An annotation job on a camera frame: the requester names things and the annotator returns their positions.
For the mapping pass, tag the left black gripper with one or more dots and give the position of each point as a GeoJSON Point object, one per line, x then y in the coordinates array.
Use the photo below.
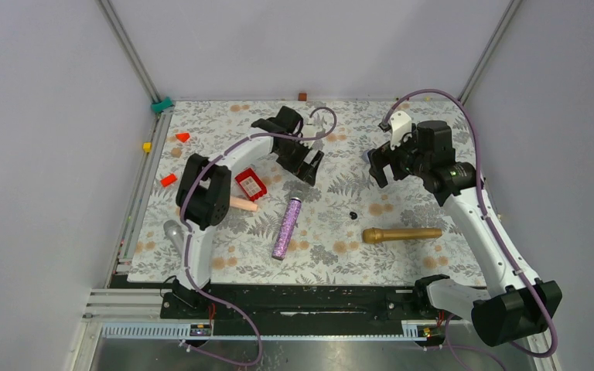
{"type": "Point", "coordinates": [304, 170]}

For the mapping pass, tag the peach pink microphone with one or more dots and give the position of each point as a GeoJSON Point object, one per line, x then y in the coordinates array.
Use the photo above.
{"type": "Point", "coordinates": [243, 204]}

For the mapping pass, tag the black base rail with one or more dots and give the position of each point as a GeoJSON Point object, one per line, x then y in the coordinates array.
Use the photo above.
{"type": "Point", "coordinates": [300, 311]}

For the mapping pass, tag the red triangular block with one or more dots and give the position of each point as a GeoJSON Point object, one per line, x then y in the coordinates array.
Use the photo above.
{"type": "Point", "coordinates": [182, 137]}

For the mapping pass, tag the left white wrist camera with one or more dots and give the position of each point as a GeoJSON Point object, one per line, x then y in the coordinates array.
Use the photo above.
{"type": "Point", "coordinates": [311, 132]}

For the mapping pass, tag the purple glitter microphone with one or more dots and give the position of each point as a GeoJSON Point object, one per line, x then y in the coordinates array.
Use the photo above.
{"type": "Point", "coordinates": [286, 228]}

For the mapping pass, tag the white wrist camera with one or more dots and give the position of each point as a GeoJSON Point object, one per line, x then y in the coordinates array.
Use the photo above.
{"type": "Point", "coordinates": [399, 125]}
{"type": "Point", "coordinates": [311, 132]}

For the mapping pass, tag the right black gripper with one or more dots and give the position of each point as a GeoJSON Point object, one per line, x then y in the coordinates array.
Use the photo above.
{"type": "Point", "coordinates": [384, 155]}

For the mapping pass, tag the red toy block tray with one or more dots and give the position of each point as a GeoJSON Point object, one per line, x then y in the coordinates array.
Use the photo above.
{"type": "Point", "coordinates": [250, 184]}

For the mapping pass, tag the red rectangular block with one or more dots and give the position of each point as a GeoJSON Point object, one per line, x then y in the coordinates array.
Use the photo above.
{"type": "Point", "coordinates": [168, 180]}

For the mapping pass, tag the floral table mat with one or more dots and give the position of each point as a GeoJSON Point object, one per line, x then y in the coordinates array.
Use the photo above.
{"type": "Point", "coordinates": [326, 247]}

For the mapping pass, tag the gold microphone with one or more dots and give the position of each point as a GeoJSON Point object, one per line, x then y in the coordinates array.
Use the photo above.
{"type": "Point", "coordinates": [377, 235]}

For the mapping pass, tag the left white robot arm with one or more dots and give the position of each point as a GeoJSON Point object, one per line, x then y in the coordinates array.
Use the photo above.
{"type": "Point", "coordinates": [204, 190]}

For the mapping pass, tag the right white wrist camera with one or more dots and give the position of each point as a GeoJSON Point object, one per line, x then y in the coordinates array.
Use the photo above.
{"type": "Point", "coordinates": [399, 125]}

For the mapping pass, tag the teal clamp block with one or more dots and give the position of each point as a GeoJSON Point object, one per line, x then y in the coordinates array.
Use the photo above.
{"type": "Point", "coordinates": [162, 105]}

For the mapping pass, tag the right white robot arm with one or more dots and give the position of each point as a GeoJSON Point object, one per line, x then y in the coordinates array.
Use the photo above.
{"type": "Point", "coordinates": [515, 303]}

